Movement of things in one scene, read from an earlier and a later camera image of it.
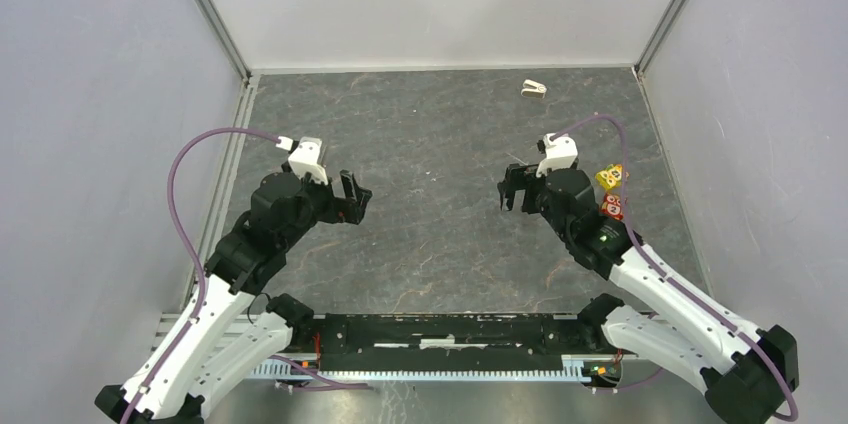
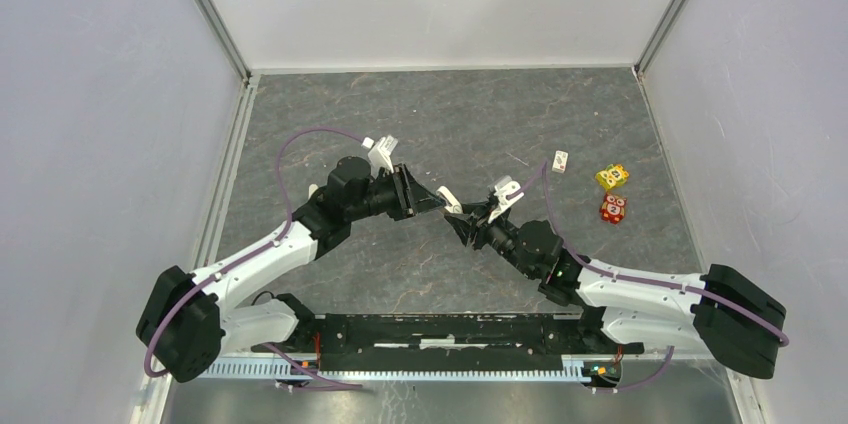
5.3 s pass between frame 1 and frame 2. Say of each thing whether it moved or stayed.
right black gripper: moved
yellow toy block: stayed
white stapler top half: moved
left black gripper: moved
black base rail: stayed
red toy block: stayed
